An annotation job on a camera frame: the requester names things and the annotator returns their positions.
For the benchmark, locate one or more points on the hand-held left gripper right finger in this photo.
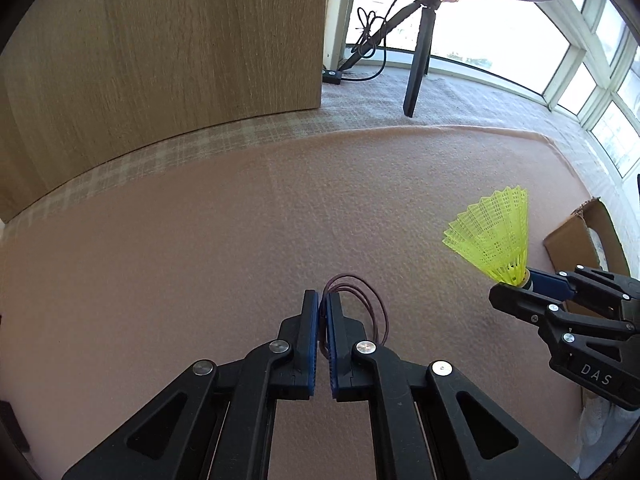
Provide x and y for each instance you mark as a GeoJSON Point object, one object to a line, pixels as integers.
{"type": "Point", "coordinates": [332, 350]}

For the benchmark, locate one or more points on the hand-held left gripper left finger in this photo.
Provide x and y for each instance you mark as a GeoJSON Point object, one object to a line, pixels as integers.
{"type": "Point", "coordinates": [312, 345]}

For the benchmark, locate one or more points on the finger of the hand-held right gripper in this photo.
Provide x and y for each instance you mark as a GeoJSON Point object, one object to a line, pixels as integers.
{"type": "Point", "coordinates": [550, 284]}
{"type": "Point", "coordinates": [515, 300]}

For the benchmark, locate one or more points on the cardboard box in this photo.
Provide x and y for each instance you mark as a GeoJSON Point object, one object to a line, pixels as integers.
{"type": "Point", "coordinates": [570, 245]}

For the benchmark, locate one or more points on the yellow plastic shuttlecock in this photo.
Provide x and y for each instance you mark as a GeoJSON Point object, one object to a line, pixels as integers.
{"type": "Point", "coordinates": [500, 240]}

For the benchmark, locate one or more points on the person's right hand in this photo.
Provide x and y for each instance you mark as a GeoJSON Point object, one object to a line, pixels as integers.
{"type": "Point", "coordinates": [597, 425]}

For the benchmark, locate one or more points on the pink towel mat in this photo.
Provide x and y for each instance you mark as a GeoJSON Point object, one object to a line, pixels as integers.
{"type": "Point", "coordinates": [200, 260]}

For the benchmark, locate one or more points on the checked tablecloth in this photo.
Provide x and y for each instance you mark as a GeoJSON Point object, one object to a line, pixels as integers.
{"type": "Point", "coordinates": [475, 105]}

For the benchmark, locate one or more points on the black tripod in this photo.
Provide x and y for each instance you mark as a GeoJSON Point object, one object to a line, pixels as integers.
{"type": "Point", "coordinates": [417, 75]}

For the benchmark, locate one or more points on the black power strip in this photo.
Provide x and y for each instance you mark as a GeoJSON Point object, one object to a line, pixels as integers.
{"type": "Point", "coordinates": [332, 77]}

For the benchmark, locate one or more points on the light wooden board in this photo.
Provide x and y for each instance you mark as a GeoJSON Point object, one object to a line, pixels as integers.
{"type": "Point", "coordinates": [150, 60]}

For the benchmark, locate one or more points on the white window frame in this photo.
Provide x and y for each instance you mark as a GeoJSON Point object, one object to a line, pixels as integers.
{"type": "Point", "coordinates": [345, 10]}

